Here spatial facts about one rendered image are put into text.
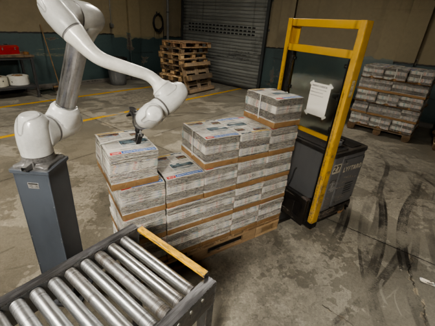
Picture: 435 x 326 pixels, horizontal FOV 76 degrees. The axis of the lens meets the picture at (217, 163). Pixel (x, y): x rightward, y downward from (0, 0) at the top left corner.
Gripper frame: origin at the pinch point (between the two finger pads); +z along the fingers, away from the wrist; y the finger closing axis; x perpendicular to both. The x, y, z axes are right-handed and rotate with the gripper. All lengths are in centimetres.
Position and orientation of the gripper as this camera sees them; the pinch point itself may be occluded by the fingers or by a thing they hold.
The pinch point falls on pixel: (131, 127)
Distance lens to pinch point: 163.4
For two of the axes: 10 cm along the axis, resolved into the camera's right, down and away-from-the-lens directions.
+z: -5.1, 0.4, 8.6
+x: 8.4, -1.8, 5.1
